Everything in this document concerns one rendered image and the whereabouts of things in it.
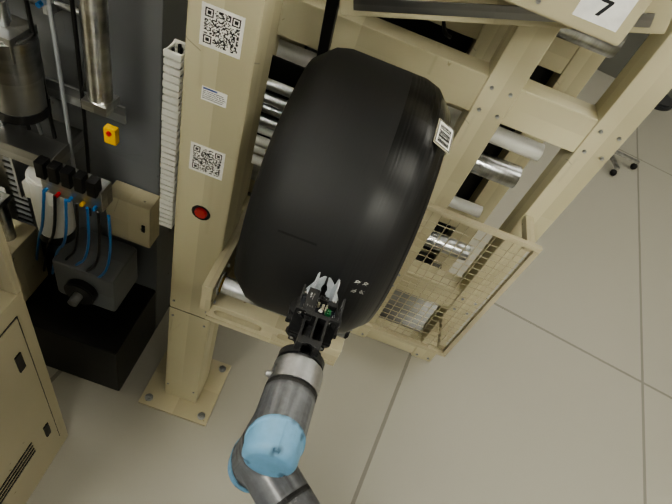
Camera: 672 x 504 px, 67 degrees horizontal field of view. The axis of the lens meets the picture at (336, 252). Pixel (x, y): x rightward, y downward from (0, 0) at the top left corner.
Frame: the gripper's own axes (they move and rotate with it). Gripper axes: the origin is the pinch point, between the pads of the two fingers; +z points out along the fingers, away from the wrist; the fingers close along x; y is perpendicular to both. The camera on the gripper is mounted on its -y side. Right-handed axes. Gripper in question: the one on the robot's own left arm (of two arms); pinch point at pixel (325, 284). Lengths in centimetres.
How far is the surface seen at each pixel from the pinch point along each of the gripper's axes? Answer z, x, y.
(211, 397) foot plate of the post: 39, 22, -119
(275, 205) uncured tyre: 3.9, 12.9, 10.0
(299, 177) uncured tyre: 6.4, 10.6, 15.5
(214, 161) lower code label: 21.8, 30.1, 1.1
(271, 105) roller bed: 63, 29, -4
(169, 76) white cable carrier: 21.2, 40.9, 16.3
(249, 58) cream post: 19.1, 26.0, 26.3
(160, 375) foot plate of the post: 41, 44, -119
